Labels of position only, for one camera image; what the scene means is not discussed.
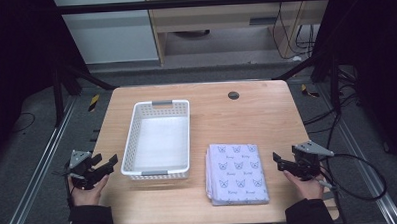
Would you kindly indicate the light wooden desk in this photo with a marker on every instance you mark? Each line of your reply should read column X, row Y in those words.
column 216, row 18

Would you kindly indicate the black horizontal frame bar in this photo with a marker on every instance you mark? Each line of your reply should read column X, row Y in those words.
column 182, row 3

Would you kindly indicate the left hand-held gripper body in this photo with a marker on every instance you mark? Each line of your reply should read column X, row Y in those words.
column 79, row 158

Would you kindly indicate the person's left hand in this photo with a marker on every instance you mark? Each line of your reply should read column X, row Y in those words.
column 86, row 196

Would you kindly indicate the white cabinet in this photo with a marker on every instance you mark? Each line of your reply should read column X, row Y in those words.
column 110, row 35

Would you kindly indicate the aluminium floor rail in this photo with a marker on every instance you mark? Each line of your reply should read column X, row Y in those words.
column 365, row 173
column 38, row 171

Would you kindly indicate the yellow black tape strip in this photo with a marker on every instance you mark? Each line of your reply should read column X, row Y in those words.
column 308, row 91
column 93, row 103

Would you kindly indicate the purple printed cloth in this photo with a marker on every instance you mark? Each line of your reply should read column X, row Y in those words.
column 237, row 174

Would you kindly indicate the person's right hand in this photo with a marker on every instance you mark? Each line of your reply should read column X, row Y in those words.
column 309, row 189

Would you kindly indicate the white plastic basket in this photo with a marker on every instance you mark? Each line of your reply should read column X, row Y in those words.
column 161, row 143

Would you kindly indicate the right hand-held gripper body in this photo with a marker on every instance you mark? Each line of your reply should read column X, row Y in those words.
column 309, row 151

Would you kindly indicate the black curtain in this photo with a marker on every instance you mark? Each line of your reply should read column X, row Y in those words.
column 378, row 52
column 17, row 48

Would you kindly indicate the black metal stand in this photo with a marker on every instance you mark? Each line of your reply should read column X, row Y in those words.
column 57, row 97
column 334, row 87

